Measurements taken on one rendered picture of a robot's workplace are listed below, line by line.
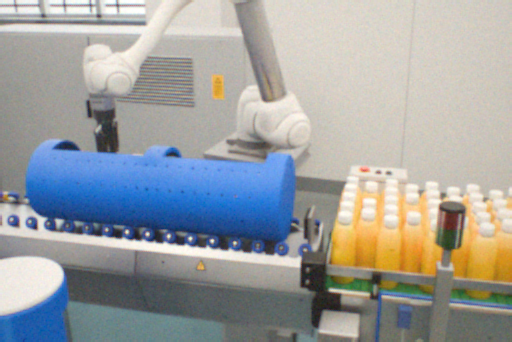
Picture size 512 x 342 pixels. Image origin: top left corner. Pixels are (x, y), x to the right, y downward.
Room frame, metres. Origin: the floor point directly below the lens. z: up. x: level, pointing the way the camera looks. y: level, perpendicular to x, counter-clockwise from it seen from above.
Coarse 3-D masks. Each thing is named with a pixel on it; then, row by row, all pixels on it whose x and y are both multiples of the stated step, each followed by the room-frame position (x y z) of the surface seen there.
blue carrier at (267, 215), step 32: (32, 160) 1.72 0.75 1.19; (64, 160) 1.70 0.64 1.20; (96, 160) 1.67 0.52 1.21; (128, 160) 1.66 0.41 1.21; (160, 160) 1.64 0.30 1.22; (192, 160) 1.62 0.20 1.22; (288, 160) 1.60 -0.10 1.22; (32, 192) 1.67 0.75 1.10; (64, 192) 1.64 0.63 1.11; (96, 192) 1.62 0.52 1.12; (128, 192) 1.59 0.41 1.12; (160, 192) 1.57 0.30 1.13; (192, 192) 1.54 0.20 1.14; (224, 192) 1.52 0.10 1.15; (256, 192) 1.50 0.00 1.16; (288, 192) 1.61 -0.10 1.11; (128, 224) 1.63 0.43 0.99; (160, 224) 1.59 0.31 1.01; (192, 224) 1.55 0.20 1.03; (224, 224) 1.52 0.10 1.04; (256, 224) 1.49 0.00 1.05; (288, 224) 1.61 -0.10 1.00
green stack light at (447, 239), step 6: (438, 228) 1.14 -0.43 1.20; (444, 228) 1.13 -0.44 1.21; (462, 228) 1.13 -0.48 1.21; (438, 234) 1.14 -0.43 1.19; (444, 234) 1.13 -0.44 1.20; (450, 234) 1.12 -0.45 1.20; (456, 234) 1.12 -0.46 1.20; (462, 234) 1.13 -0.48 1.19; (438, 240) 1.14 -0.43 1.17; (444, 240) 1.12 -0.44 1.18; (450, 240) 1.12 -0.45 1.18; (456, 240) 1.12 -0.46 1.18; (462, 240) 1.13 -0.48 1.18; (444, 246) 1.12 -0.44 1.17; (450, 246) 1.12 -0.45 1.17; (456, 246) 1.12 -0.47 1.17
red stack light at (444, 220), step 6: (438, 210) 1.15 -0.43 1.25; (438, 216) 1.15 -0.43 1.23; (444, 216) 1.13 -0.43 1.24; (450, 216) 1.12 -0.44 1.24; (456, 216) 1.12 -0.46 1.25; (462, 216) 1.12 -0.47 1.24; (438, 222) 1.14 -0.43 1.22; (444, 222) 1.13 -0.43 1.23; (450, 222) 1.12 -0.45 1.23; (456, 222) 1.12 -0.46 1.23; (462, 222) 1.12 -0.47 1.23; (450, 228) 1.12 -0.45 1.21; (456, 228) 1.12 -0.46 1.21
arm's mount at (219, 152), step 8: (232, 136) 2.37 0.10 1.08; (224, 144) 2.24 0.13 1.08; (304, 144) 2.30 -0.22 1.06; (208, 152) 2.12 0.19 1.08; (216, 152) 2.13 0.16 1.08; (224, 152) 2.13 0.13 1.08; (280, 152) 2.17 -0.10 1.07; (288, 152) 2.17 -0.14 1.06; (296, 152) 2.18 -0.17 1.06; (304, 152) 2.23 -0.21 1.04; (224, 160) 2.08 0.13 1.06; (232, 160) 2.07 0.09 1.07; (240, 160) 2.05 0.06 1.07; (248, 160) 2.05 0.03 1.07; (256, 160) 2.05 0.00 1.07; (264, 160) 2.06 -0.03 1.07; (296, 160) 2.12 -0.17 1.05; (304, 160) 2.23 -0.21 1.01; (296, 168) 2.12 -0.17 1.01
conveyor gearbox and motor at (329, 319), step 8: (328, 312) 1.31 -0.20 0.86; (336, 312) 1.31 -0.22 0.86; (344, 312) 1.31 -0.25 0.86; (328, 320) 1.27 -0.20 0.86; (336, 320) 1.27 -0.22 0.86; (344, 320) 1.27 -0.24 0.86; (352, 320) 1.27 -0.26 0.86; (360, 320) 1.28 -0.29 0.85; (320, 328) 1.24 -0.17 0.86; (328, 328) 1.24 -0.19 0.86; (336, 328) 1.23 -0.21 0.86; (344, 328) 1.23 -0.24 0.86; (352, 328) 1.23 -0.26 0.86; (360, 328) 1.29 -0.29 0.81; (320, 336) 1.22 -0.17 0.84; (328, 336) 1.22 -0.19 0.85; (336, 336) 1.21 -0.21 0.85; (344, 336) 1.21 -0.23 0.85; (352, 336) 1.20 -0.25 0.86
